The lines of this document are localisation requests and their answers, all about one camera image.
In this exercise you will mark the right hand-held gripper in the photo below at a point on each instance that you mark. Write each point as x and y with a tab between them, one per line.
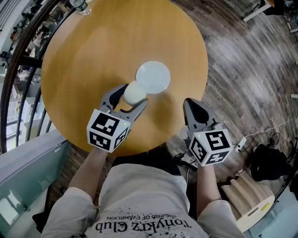
214	146

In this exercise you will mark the white printed t-shirt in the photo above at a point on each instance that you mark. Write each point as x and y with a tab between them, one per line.
144	204

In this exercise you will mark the black bag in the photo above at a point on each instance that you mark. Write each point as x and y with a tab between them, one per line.
267	162

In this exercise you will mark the white round item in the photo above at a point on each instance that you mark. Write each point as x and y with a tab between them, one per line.
134	93

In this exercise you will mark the white power strip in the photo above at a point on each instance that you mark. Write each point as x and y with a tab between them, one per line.
241	144

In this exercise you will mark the white round plate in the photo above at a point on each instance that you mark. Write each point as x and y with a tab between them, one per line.
154	75

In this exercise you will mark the white desk leg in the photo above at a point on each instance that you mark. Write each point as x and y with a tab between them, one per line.
255	10

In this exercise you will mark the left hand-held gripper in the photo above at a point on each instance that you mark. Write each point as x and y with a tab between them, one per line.
104	130

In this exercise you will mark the wooden step stool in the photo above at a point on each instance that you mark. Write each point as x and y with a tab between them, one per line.
250	200

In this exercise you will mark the person's right forearm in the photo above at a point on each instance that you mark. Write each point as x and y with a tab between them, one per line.
208	186

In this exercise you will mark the black table base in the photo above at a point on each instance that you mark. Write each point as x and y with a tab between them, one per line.
177	160

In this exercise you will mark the glass balustrade panel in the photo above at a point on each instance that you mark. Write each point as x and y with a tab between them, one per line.
25	176

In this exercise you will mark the round wooden table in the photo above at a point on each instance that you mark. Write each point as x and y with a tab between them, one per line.
97	58

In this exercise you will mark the clear plastic water bottle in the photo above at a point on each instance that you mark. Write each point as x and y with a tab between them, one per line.
81	5

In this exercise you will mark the black curved railing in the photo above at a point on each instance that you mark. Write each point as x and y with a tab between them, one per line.
25	46

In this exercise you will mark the person's left forearm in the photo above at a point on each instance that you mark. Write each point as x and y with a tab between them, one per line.
89	169

